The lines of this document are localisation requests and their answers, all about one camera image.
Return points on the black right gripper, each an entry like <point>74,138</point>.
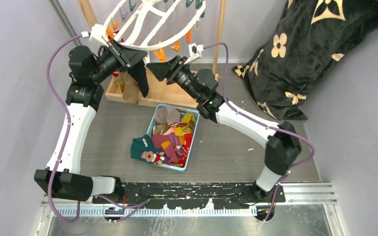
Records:
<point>163,71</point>

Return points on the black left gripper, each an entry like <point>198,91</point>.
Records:
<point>126,57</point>

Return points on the white clothes peg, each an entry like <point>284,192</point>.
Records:
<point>147,58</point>

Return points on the black sock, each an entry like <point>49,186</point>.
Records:
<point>138,73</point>

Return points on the tan brown sock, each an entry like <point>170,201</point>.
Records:
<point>119,81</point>
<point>131,89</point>

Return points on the white plastic sock hanger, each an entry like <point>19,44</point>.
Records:
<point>131,29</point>

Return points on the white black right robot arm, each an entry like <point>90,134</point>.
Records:
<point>280,141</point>

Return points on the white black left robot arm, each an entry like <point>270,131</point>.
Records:
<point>61,178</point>

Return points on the orange clothes peg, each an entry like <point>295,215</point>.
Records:
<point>160,54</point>

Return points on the light blue sock basket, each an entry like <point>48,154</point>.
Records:
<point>181,121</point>

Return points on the maroon purple sock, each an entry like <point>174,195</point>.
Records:
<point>171,145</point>

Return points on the green reindeer christmas sock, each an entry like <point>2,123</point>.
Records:
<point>143,149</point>

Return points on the black floral plush blanket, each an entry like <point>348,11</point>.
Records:
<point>311,37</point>

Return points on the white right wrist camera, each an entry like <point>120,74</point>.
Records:
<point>195,52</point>

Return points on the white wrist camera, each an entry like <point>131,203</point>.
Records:
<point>98,35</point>
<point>195,52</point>

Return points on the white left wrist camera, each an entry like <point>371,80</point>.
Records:
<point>98,35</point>

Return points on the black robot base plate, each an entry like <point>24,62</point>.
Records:
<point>193,195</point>

